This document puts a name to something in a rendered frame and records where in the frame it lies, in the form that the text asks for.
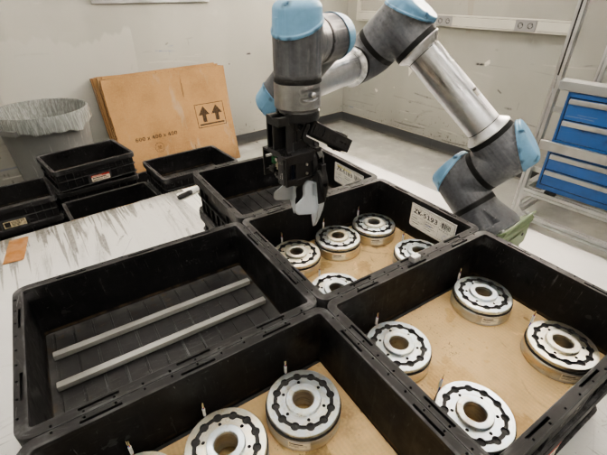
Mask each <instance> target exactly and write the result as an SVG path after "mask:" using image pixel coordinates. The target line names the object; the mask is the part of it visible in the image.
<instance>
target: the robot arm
mask: <svg viewBox="0 0 607 455"><path fill-rule="evenodd" d="M436 19H437V14H436V12H435V11H434V9H433V8H432V7H431V6H430V5H429V4H428V3H427V2H426V1H425V0H386V1H385V2H384V4H383V5H382V6H381V7H380V8H379V9H378V11H377V12H376V13H375V14H374V15H373V16H372V18H371V19H370V20H369V21H368V22H367V24H366V25H365V26H364V27H363V28H362V29H361V31H360V32H359V33H358V34H357V35H356V30H355V27H354V24H353V22H352V21H351V19H350V18H349V17H348V16H347V15H345V14H342V13H337V12H332V11H328V12H324V13H323V12H322V4H321V2H320V1H319V0H277V1H275V2H274V3H273V6H272V26H271V29H270V32H271V35H272V47H273V69H274V70H273V71H272V73H271V74H270V76H269V77H268V78H267V80H266V81H265V82H263V84H262V87H261V89H260V90H259V91H258V92H257V95H256V103H257V107H258V109H259V110H260V111H261V112H262V113H263V115H264V116H266V134H267V145H266V146H262V148H263V164H264V174H265V175H266V174H269V173H272V172H274V173H275V176H276V178H277V179H278V183H280V184H282V186H281V187H280V188H279V189H278V190H276V191H275V193H274V199H275V200H291V204H292V208H293V212H294V214H297V215H307V214H312V215H311V217H312V225H313V226H315V225H316V224H317V222H318V220H319V218H320V216H321V214H322V210H323V206H324V202H325V201H326V197H327V191H328V176H327V171H326V163H324V158H323V157H324V155H323V153H322V148H321V147H320V146H319V142H316V141H314V140H313V139H311V138H309V137H307V136H306V135H309V136H310V137H312V138H314V139H316V140H318V141H320V142H323V143H325V144H327V147H329V148H331V149H332V150H333V151H338V152H341V151H343V152H346V153H347V152H348V151H349V148H350V145H351V142H352V140H350V139H349V138H348V137H347V135H345V134H344V133H342V132H338V131H335V130H332V129H330V128H329V127H327V126H325V125H323V124H321V123H319V122H317V121H316V120H318V119H319V118H320V108H319V107H320V106H321V96H323V95H326V94H328V93H331V92H333V91H334V90H337V89H339V88H343V87H348V88H352V87H356V86H358V85H359V84H362V83H364V82H366V81H368V80H370V79H372V78H374V77H376V76H377V75H378V74H380V73H381V72H383V71H384V70H386V69H387V68H388V67H389V66H390V65H391V64H392V63H393V62H394V61H396V62H397V63H398V65H399V66H408V67H409V68H410V69H411V70H412V71H413V72H414V73H415V74H416V75H417V77H418V78H419V79H420V80H421V81H422V82H423V84H424V85H425V86H426V87H427V89H428V90H429V91H430V92H431V93H432V95H433V96H434V97H435V98H436V100H437V101H438V102H439V103H440V104H441V106H442V107H443V108H444V109H445V111H446V112H447V113H448V114H449V115H450V117H451V118H452V119H453V120H454V122H455V123H456V124H457V125H458V126H459V127H460V128H461V129H462V130H463V132H464V133H465V134H466V135H467V136H468V138H469V141H468V148H469V149H470V150H471V151H470V152H469V153H467V152H465V151H461V152H459V153H457V154H456V155H454V156H453V157H452V158H450V159H449V160H448V161H446V162H445V163H444V164H443V165H442V166H441V167H440V168H439V169H438V170H437V171H436V172H435V173H434V175H433V183H434V185H435V187H436V188H437V191H438V192H440V194H441V195H442V197H443V198H444V200H445V202H446V204H447V205H448V207H449V208H450V210H451V211H452V213H453V214H454V215H456V216H458V217H460V218H463V219H465V220H467V221H469V222H471V223H472V224H474V225H476V226H477V227H478V229H479V230H478V231H488V232H491V233H492V234H494V235H498V234H499V233H500V231H501V230H503V229H504V230H506V229H508V228H510V227H512V226H513V225H515V224H516V223H518V222H519V221H520V218H519V216H518V214H517V213H516V212H515V211H513V210H512V209H511V208H509V207H508V206H507V205H506V204H504V203H503V202H502V201H500V200H499V199H498V198H497V197H496V195H495V194H494V192H493V191H492V189H494V188H496V187H498V186H499V185H501V184H502V183H504V182H505V181H508V180H510V179H511V178H513V177H515V176H517V175H518V174H520V173H522V172H525V171H526V170H527V169H528V168H530V167H532V166H533V165H535V164H536V163H538V162H539V160H540V151H539V148H538V145H537V141H536V139H535V137H534V136H533V134H532V133H531V131H530V129H529V128H528V126H527V124H526V123H525V122H524V121H523V120H522V119H517V120H515V122H514V121H513V120H512V119H511V118H510V116H501V115H499V114H498V113H497V112H496V110H495V109H494V108H493V107H492V105H491V104H490V103H489V102H488V100H487V99H486V98H485V97H484V96H483V95H482V93H481V92H480V91H479V90H478V89H477V88H476V86H475V85H474V84H473V83H472V81H471V80H470V79H469V78H468V76H467V75H466V74H465V73H464V71H463V70H462V69H461V68H460V66H459V65H458V64H457V63H456V61H455V60H454V59H453V58H452V56H451V55H450V54H449V53H448V51H447V50H446V49H445V48H444V47H443V45H442V44H441V43H440V42H439V41H438V39H437V36H438V28H437V27H436V26H435V24H434V23H435V22H436ZM268 153H271V154H272V155H273V157H271V158H272V163H273V164H272V165H269V167H268V168H267V167H266V154H268ZM311 178H313V180H312V181H306V180H309V179H311ZM302 196H303V197H302Z"/></svg>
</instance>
